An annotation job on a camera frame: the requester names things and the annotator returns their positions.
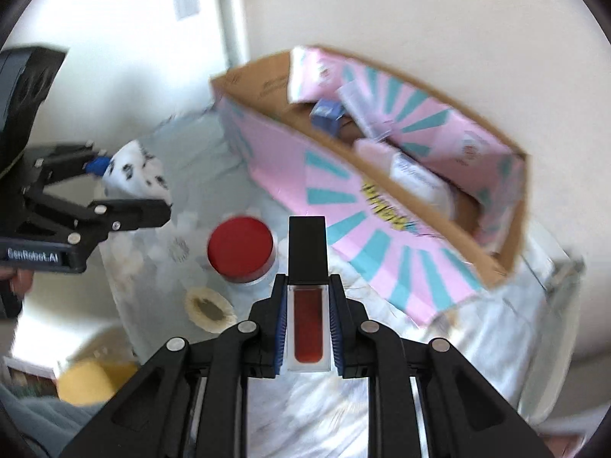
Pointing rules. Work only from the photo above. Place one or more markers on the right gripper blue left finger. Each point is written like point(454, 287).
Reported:
point(279, 296)

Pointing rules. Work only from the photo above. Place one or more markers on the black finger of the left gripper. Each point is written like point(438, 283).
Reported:
point(100, 218)

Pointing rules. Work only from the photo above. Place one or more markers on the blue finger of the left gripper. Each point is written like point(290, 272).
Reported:
point(54, 164)

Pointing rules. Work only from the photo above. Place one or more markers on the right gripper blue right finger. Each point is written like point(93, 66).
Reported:
point(335, 324)

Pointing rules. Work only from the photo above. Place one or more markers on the red lip gloss tube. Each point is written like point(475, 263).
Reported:
point(308, 331)

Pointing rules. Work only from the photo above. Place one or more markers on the panda pattern white sock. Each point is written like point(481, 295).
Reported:
point(135, 172)

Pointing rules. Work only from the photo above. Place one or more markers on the dental floss pick box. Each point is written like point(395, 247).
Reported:
point(424, 184)

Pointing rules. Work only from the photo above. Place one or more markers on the small blue carton box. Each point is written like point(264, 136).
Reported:
point(327, 116)

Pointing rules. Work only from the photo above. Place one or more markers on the pink fluffy scrunchie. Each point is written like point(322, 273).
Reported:
point(378, 154)

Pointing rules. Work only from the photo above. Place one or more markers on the person's left hand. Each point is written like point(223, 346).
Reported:
point(20, 281)

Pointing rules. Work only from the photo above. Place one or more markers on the red lid round jar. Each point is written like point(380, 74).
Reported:
point(241, 249)

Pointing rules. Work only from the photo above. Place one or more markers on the cream oval hair clip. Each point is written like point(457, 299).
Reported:
point(209, 310)

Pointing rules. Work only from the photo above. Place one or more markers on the white wardrobe door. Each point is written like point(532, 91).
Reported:
point(132, 63)

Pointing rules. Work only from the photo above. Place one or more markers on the pink striped cardboard box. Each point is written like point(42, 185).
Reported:
point(409, 252)

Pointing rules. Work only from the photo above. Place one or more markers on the yellow object on floor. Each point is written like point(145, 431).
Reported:
point(93, 381)

